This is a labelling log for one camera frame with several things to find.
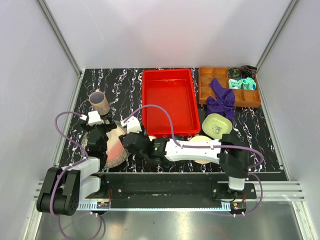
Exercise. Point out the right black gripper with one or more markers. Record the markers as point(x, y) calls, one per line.
point(143, 134)

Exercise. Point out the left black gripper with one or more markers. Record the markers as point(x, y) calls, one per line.
point(106, 126)

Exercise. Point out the speckled grey large plate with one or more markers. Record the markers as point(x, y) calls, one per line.
point(120, 160)

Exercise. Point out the pink cream round plate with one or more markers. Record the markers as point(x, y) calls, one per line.
point(115, 149)

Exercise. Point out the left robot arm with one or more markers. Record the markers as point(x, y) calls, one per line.
point(62, 186)

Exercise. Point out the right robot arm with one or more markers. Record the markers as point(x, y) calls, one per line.
point(233, 159)

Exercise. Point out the red plastic bin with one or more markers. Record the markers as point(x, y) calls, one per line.
point(173, 90)

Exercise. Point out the iridescent pink cup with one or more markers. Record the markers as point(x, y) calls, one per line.
point(99, 102)

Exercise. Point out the orange white square bowl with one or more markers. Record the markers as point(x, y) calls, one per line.
point(151, 137)

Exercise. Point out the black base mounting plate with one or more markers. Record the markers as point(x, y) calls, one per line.
point(162, 194)

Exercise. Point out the green panda square dish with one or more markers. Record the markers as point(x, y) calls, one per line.
point(215, 125)

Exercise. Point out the purple cloth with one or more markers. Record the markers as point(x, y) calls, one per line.
point(223, 103)

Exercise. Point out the white mint sock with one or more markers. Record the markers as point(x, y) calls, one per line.
point(235, 83)

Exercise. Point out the dark patterned sock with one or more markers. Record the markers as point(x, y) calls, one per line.
point(234, 73)

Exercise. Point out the wooden compartment organizer tray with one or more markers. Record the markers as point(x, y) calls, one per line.
point(243, 97)

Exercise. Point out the mint green sock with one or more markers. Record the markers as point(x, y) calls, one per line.
point(249, 84)

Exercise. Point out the brown dark rolled sock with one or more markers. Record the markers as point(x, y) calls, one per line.
point(248, 71)

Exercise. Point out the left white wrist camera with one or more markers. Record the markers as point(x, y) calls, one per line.
point(94, 117)

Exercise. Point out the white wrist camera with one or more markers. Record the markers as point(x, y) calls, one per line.
point(132, 125)
point(94, 117)

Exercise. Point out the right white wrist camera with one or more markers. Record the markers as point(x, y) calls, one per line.
point(132, 125)

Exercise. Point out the aluminium frame rail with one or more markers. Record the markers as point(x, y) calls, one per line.
point(59, 36)

